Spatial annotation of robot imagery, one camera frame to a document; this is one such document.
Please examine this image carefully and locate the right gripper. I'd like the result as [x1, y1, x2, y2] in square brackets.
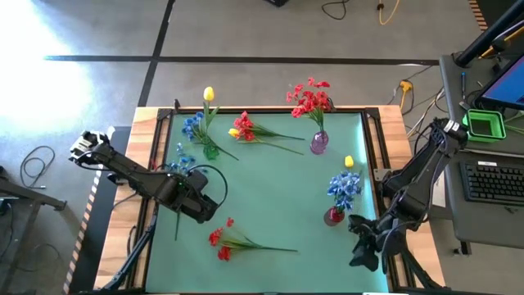
[348, 214, 406, 272]

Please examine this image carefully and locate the red artificial flower bunch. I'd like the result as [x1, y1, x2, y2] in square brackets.
[207, 216, 299, 263]
[233, 110, 306, 144]
[285, 76, 333, 134]

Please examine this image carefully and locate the blue artificial flower bunch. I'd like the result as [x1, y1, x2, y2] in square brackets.
[165, 142, 198, 242]
[182, 111, 240, 161]
[326, 170, 364, 212]

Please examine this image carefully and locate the red glass vase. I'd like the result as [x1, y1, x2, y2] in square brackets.
[323, 206, 346, 228]

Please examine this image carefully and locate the green glass vase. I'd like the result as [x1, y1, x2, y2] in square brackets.
[202, 141, 221, 161]

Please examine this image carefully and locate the purple glass vase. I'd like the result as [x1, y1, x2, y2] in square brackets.
[309, 129, 330, 156]

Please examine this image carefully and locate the black support strut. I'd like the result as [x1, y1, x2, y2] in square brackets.
[100, 212, 160, 293]
[382, 241, 445, 291]

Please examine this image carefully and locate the green table mat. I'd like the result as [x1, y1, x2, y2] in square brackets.
[145, 111, 390, 294]

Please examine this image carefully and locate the white paper sheet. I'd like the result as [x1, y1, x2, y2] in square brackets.
[429, 170, 447, 209]

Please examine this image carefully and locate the black floor mat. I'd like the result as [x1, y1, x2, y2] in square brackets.
[67, 125, 136, 295]

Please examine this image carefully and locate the striped hazard tape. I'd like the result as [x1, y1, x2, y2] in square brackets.
[61, 125, 116, 295]

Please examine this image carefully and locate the grey desk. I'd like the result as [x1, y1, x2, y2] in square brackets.
[438, 52, 524, 250]

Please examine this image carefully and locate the black keyboard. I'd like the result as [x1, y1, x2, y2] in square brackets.
[458, 159, 524, 207]

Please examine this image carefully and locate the green plastic box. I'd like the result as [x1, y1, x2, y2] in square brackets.
[461, 108, 508, 144]

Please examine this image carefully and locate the black metal stand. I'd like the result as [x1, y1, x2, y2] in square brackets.
[0, 166, 69, 295]

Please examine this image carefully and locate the monitor with blue screen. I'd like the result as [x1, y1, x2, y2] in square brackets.
[474, 52, 524, 111]

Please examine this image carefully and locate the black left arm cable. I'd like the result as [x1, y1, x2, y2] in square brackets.
[192, 164, 229, 208]

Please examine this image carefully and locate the black table frame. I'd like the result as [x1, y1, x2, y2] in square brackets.
[126, 105, 410, 294]

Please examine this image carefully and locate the black coiled floor cable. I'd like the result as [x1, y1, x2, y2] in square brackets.
[19, 144, 56, 190]

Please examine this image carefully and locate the yellow floor cable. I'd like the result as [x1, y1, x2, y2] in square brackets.
[376, 0, 401, 26]

